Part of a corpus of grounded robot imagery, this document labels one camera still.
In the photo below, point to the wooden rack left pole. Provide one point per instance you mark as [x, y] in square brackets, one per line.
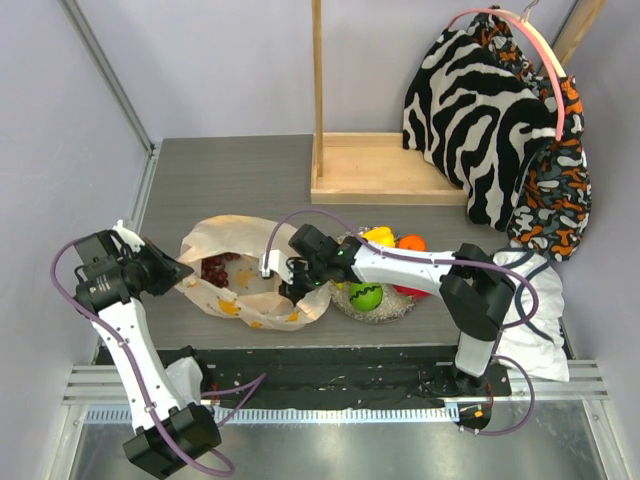
[316, 6]

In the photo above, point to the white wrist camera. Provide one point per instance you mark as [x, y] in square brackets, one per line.
[275, 262]
[129, 237]

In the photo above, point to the orange fake tangerine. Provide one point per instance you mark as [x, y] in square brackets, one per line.
[412, 242]

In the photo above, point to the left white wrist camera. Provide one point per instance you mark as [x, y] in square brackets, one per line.
[129, 237]

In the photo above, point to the green fake fruit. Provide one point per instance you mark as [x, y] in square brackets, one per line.
[365, 297]

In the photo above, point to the white printed tank top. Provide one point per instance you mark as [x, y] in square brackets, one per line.
[538, 345]

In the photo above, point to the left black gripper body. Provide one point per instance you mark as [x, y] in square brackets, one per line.
[148, 269]

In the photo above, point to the dark fake grapes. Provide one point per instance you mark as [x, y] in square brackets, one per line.
[213, 268]

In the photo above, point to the orange patterned dark garment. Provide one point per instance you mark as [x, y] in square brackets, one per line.
[556, 199]

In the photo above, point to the speckled ceramic plate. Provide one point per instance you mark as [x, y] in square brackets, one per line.
[393, 305]

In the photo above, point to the wooden rack base tray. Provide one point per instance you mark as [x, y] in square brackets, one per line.
[375, 169]

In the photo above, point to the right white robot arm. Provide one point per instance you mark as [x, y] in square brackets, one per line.
[476, 292]

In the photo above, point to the wooden rack right pole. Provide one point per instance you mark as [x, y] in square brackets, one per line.
[579, 20]

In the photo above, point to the zebra print garment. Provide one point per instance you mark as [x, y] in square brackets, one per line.
[478, 124]

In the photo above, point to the yellow fake bell pepper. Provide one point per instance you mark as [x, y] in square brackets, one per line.
[382, 235]

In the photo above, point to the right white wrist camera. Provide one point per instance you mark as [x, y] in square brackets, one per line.
[275, 262]

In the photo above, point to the translucent plastic bag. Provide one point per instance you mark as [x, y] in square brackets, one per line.
[249, 297]

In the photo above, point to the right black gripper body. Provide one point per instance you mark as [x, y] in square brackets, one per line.
[296, 279]

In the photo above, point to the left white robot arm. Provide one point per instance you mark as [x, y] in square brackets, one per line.
[117, 267]

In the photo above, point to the wooden rack pole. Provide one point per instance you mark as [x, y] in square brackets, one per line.
[316, 6]
[579, 20]

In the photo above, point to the black mounting base plate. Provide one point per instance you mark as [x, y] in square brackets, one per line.
[345, 378]

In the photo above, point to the pink clothes hanger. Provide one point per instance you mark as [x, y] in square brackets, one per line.
[552, 65]

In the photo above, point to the red fake dragon fruit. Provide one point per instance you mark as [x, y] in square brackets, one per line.
[414, 294]

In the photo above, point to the aluminium frame rail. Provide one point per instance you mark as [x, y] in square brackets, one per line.
[585, 386]

